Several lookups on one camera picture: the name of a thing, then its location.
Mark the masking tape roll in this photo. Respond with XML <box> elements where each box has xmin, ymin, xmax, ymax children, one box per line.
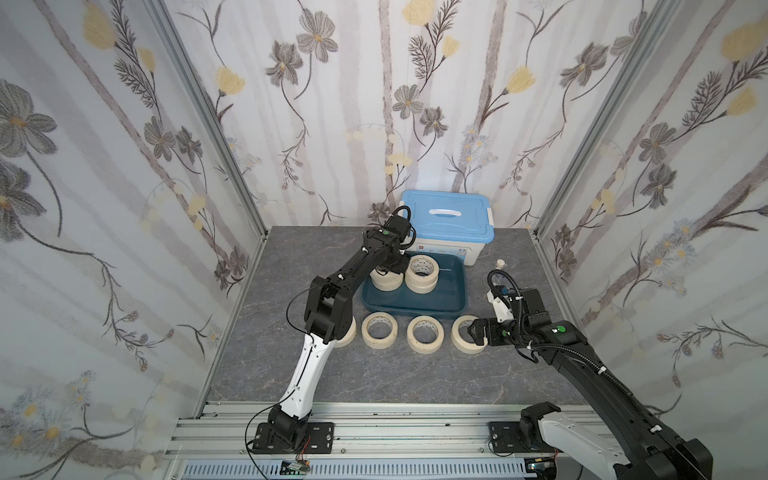
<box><xmin>407</xmin><ymin>316</ymin><xmax>445</xmax><ymax>355</ymax></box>
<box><xmin>335</xmin><ymin>318</ymin><xmax>358</xmax><ymax>348</ymax></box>
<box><xmin>404</xmin><ymin>255</ymin><xmax>440</xmax><ymax>295</ymax></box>
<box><xmin>370</xmin><ymin>270</ymin><xmax>404</xmax><ymax>292</ymax></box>
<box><xmin>361</xmin><ymin>312</ymin><xmax>398</xmax><ymax>350</ymax></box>
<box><xmin>451</xmin><ymin>315</ymin><xmax>486</xmax><ymax>355</ymax></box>

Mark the teal plastic tray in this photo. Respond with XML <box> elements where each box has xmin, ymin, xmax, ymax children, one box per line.
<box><xmin>361</xmin><ymin>253</ymin><xmax>468</xmax><ymax>319</ymax></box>

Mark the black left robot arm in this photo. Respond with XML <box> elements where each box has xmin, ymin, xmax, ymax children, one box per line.
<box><xmin>244</xmin><ymin>205</ymin><xmax>417</xmax><ymax>454</ymax></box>

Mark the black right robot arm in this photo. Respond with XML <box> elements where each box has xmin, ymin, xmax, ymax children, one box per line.
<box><xmin>468</xmin><ymin>269</ymin><xmax>714</xmax><ymax>479</ymax></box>

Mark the white box with blue lid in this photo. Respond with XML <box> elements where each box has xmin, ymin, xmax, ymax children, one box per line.
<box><xmin>400</xmin><ymin>190</ymin><xmax>495</xmax><ymax>266</ymax></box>

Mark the small circuit board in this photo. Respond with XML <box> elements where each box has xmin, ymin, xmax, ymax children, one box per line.
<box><xmin>279</xmin><ymin>460</ymin><xmax>311</xmax><ymax>476</ymax></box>

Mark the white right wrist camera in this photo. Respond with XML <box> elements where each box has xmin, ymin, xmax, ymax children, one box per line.
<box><xmin>486</xmin><ymin>291</ymin><xmax>515</xmax><ymax>324</ymax></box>

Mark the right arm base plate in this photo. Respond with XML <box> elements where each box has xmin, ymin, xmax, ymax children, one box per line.
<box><xmin>488</xmin><ymin>421</ymin><xmax>556</xmax><ymax>455</ymax></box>

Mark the aluminium frame rail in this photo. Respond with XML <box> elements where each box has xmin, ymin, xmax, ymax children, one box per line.
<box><xmin>161</xmin><ymin>401</ymin><xmax>667</xmax><ymax>480</ymax></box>

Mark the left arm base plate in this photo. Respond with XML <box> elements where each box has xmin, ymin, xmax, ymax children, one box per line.
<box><xmin>246</xmin><ymin>422</ymin><xmax>335</xmax><ymax>455</ymax></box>

